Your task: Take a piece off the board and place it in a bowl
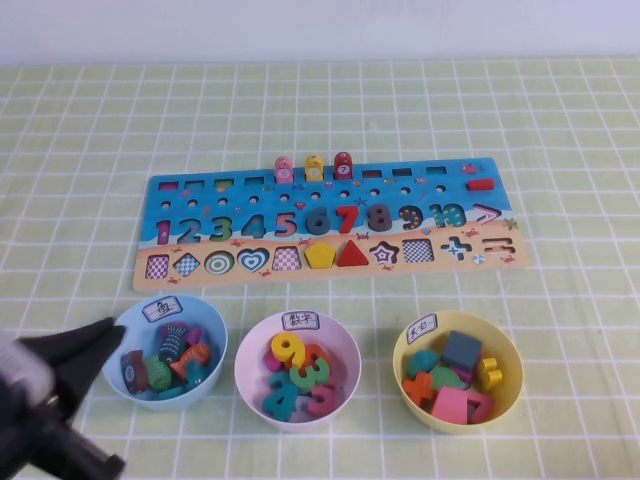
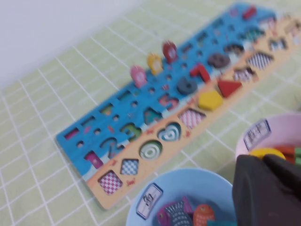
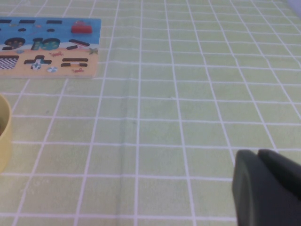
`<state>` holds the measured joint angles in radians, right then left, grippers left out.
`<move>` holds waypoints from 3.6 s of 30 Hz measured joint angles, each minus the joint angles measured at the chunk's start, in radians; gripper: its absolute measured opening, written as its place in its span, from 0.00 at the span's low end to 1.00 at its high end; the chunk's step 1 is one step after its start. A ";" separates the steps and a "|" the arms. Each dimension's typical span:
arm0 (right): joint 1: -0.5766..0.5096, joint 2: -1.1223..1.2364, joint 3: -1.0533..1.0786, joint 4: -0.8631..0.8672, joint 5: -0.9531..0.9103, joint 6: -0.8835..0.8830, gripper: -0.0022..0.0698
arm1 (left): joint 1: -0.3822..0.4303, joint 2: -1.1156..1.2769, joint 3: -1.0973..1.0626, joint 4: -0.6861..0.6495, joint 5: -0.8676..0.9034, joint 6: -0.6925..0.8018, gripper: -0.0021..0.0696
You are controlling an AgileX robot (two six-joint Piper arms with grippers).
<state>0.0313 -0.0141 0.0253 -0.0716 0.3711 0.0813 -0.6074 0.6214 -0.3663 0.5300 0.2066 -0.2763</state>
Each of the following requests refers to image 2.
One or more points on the magenta fish piece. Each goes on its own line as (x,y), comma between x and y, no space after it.
(187,204)

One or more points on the pink fish peg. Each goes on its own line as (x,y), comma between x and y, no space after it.
(138,76)

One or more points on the red fish peg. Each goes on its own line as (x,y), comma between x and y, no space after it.
(169,51)

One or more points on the light blue plastic bowl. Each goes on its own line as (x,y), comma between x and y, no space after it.
(200,183)

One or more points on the teal flat fish piece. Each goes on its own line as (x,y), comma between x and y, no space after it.
(218,223)

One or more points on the pink plastic bowl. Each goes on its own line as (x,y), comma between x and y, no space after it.
(287,127)

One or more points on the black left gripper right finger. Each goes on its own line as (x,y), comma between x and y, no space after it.
(289,174)

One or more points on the red number seven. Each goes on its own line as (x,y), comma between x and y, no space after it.
(202,73)

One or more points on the dark blue number six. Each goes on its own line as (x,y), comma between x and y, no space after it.
(185,87)

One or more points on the yellow fish peg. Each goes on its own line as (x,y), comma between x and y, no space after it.
(154,64)

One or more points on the orange fish piece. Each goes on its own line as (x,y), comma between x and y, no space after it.
(204,214)

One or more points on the yellow pentagon piece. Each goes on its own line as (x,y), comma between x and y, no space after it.
(210,100)

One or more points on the colourful wooden puzzle board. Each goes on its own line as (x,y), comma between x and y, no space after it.
(101,139)

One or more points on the red triangle piece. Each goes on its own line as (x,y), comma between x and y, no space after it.
(228,88)

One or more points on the red minus bar piece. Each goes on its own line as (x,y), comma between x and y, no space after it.
(249,12)

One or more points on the green number three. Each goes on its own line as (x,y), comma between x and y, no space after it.
(298,156)

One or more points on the purple striped fish piece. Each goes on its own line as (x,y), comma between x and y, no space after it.
(178,215)

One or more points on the green checked tablecloth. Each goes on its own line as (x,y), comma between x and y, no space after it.
(35,117)

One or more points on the orange number piece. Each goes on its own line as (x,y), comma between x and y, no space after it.
(285,150)

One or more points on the white paper label sticker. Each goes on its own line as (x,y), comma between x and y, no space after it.
(257,134)
(149,200)

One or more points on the yellow number nine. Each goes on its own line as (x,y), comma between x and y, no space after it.
(261,152)

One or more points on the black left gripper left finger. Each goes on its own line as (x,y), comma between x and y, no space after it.
(258,200)

